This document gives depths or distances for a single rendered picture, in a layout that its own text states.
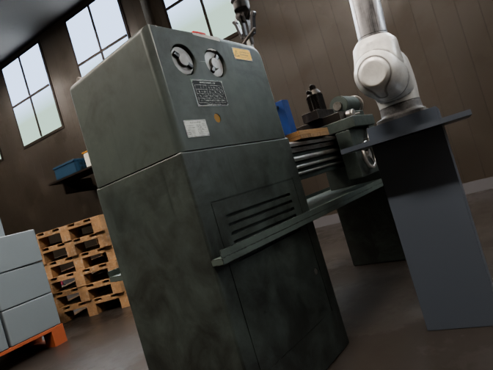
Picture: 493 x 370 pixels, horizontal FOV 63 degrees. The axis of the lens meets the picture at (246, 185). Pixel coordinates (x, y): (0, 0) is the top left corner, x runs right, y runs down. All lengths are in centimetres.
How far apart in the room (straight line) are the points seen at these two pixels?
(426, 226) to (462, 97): 339
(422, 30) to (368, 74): 362
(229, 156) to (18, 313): 240
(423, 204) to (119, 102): 112
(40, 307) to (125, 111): 235
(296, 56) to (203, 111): 408
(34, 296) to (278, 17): 414
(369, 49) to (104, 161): 98
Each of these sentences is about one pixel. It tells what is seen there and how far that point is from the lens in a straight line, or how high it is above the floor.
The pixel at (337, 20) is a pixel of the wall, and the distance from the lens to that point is 524.
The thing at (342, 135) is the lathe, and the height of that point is 84.
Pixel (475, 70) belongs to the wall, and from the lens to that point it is 493.
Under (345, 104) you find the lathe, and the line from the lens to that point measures 280.
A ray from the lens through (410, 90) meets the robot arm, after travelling 164.
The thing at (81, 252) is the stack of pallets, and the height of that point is 60.
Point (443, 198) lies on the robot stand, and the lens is 159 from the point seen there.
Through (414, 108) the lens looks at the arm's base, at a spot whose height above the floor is 82.
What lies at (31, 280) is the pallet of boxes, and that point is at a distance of 344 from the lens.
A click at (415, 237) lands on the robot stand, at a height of 36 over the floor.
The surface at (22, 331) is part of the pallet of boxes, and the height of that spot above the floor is 21.
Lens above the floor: 70
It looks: 1 degrees up
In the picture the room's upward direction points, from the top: 17 degrees counter-clockwise
